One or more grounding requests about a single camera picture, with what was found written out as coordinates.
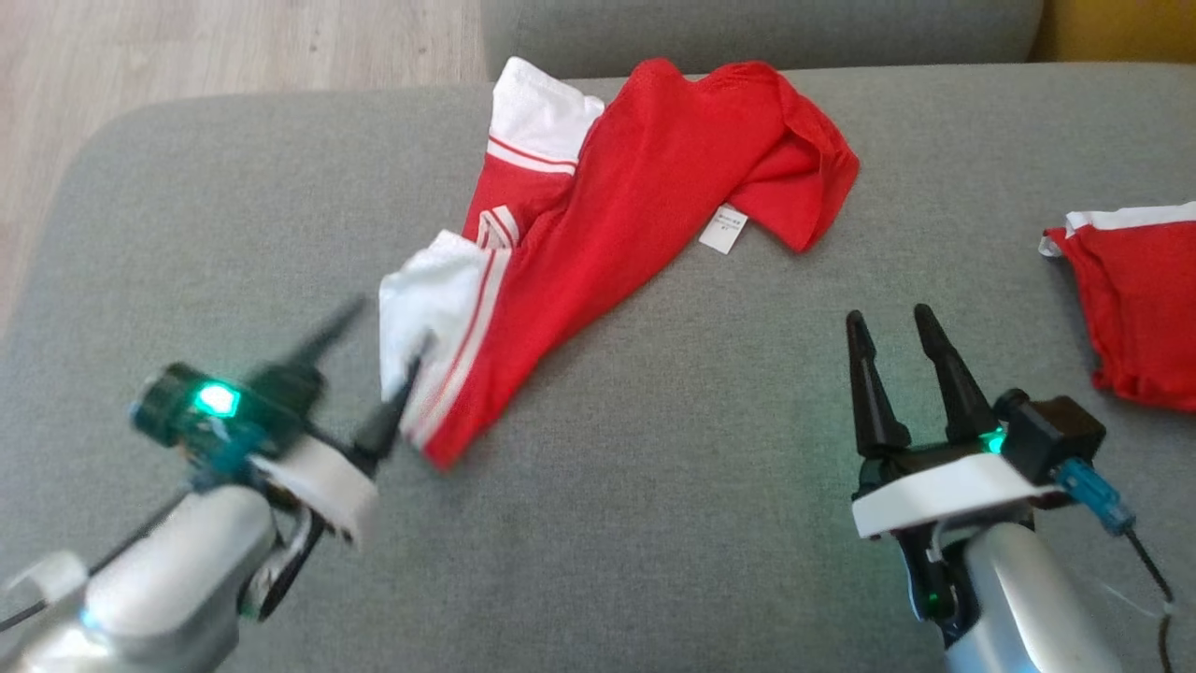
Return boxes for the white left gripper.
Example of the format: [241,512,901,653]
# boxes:
[250,295,427,551]

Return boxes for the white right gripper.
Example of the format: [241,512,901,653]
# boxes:
[845,303,1073,543]

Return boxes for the red Bulls basketball shorts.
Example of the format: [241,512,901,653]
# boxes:
[1037,201,1196,414]

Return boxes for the red white basketball jersey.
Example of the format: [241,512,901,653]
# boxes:
[378,56,861,471]

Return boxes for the grey sofa back cushion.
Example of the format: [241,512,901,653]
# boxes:
[479,0,1046,80]

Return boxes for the yellow wooden furniture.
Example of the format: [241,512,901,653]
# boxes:
[1032,0,1196,64]

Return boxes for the teal left cable connector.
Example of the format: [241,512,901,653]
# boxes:
[187,439,253,492]

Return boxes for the teal cable connector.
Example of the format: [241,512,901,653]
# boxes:
[187,439,253,492]
[1054,458,1138,537]

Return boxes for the teal right cable connector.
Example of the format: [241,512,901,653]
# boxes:
[1054,458,1138,537]

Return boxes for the thin black left cable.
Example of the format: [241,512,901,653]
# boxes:
[0,495,192,632]

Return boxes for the thin black cable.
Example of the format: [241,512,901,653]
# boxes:
[0,495,192,632]
[1121,528,1178,673]

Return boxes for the thin black right cable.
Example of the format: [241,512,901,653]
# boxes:
[1121,528,1178,673]

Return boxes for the white tape cable tag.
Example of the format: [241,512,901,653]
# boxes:
[5,551,90,609]

